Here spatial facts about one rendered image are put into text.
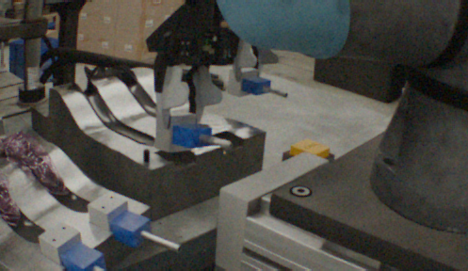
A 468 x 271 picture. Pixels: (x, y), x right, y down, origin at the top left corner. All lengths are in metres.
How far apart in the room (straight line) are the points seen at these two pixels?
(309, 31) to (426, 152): 0.13
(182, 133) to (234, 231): 0.29
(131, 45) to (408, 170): 4.52
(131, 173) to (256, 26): 0.54
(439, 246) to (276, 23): 0.18
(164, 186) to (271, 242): 0.34
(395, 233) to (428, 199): 0.03
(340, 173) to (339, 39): 0.17
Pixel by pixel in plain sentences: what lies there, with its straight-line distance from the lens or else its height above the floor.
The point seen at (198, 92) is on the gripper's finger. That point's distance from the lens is 0.75.
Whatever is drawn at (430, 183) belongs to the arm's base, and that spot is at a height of 1.07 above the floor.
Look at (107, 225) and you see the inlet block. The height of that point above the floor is 0.86.
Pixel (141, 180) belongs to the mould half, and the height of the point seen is 0.86.
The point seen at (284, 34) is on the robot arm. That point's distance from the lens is 0.24.
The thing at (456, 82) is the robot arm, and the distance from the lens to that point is 0.32.
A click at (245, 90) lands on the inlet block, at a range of 1.00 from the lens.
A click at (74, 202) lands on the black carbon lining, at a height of 0.85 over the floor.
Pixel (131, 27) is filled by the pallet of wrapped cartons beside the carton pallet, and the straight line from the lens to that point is 4.76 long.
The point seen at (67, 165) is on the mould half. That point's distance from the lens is 0.75.
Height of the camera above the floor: 1.19
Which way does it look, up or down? 21 degrees down
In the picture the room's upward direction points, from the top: 5 degrees clockwise
